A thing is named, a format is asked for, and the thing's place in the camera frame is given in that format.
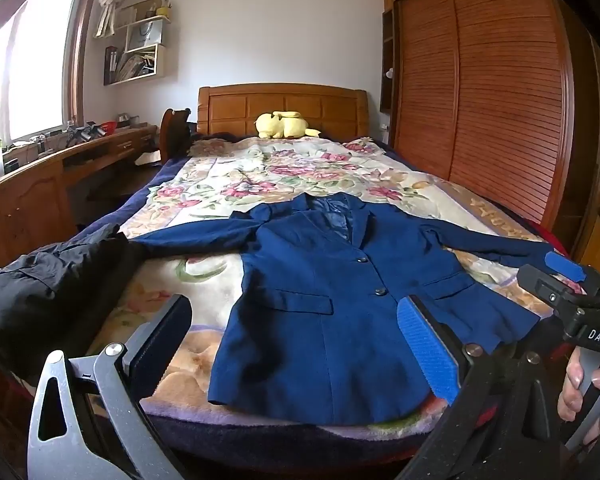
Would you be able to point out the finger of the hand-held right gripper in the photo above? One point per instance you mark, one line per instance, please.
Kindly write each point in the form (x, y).
(565, 266)

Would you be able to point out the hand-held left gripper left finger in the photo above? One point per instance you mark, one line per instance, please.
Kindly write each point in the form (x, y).
(155, 340)

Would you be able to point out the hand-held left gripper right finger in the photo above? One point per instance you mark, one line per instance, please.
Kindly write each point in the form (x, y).
(425, 345)

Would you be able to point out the navy blue blazer jacket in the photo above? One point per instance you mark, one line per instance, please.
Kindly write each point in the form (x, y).
(320, 340)

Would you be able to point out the person's right hand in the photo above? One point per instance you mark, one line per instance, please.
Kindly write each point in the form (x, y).
(572, 385)

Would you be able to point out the black garment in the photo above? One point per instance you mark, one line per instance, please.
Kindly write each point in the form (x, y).
(45, 300)

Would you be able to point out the wooden desk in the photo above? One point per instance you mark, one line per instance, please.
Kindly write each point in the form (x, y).
(25, 205)

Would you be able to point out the wooden louvred wardrobe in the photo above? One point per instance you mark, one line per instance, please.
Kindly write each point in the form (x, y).
(490, 85)

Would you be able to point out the wooden chair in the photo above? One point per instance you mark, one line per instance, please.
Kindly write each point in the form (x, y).
(175, 132)

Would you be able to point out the red bowl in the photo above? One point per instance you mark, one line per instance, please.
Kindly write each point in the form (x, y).
(108, 126)

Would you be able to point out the desk clutter pile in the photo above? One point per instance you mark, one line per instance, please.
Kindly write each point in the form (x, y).
(75, 135)

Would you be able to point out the yellow plush toy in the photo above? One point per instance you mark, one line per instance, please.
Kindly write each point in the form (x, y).
(282, 124)

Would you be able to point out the wooden bed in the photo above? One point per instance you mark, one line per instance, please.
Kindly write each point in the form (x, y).
(280, 105)

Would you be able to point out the window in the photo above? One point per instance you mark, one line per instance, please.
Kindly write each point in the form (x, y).
(35, 65)

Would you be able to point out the white paper bag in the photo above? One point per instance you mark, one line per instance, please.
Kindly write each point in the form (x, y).
(145, 34)

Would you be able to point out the white wall shelf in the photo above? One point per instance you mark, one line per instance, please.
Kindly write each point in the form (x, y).
(140, 60)

